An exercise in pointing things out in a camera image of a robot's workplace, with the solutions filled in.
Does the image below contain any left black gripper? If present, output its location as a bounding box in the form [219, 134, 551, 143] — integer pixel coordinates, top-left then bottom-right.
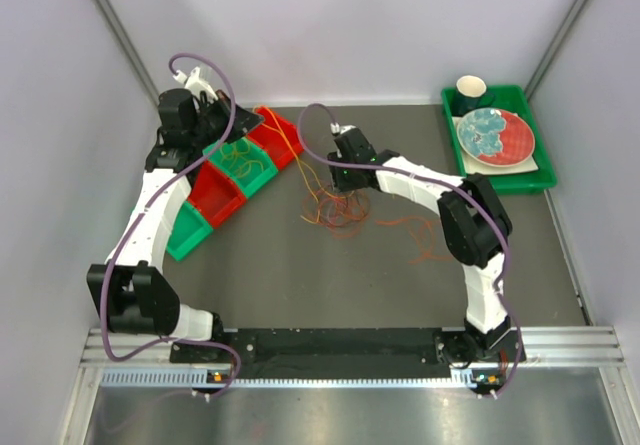
[189, 90, 263, 149]

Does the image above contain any yellow cable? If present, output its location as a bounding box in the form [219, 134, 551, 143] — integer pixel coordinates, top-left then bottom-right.
[219, 137, 266, 179]
[254, 106, 346, 226]

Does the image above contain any pink cable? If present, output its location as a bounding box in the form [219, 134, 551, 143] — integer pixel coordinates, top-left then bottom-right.
[374, 214, 454, 265]

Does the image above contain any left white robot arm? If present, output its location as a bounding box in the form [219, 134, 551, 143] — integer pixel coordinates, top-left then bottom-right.
[86, 61, 263, 362]

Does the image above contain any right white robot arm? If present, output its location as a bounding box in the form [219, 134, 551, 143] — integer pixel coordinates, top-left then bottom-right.
[327, 123, 513, 361]

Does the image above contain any red bin far end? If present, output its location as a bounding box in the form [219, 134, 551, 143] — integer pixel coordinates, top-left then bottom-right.
[248, 106, 303, 171]

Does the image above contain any white square plate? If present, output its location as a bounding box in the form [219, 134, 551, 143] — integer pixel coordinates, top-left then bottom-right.
[453, 108, 539, 176]

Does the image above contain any dark green cup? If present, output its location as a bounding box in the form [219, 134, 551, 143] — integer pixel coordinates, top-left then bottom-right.
[451, 75, 496, 117]

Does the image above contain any red and blue plate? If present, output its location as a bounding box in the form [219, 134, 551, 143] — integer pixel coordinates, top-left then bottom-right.
[455, 107, 536, 168]

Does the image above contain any large green tray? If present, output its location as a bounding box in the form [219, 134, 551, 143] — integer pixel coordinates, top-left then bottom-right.
[441, 85, 557, 195]

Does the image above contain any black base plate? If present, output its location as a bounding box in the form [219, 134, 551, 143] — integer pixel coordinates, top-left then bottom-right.
[169, 325, 527, 380]

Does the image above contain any grey slotted cable duct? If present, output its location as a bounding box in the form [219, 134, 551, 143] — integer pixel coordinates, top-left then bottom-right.
[100, 367, 501, 389]

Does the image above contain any aluminium frame rail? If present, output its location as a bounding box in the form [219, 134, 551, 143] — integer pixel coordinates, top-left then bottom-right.
[80, 326, 625, 368]

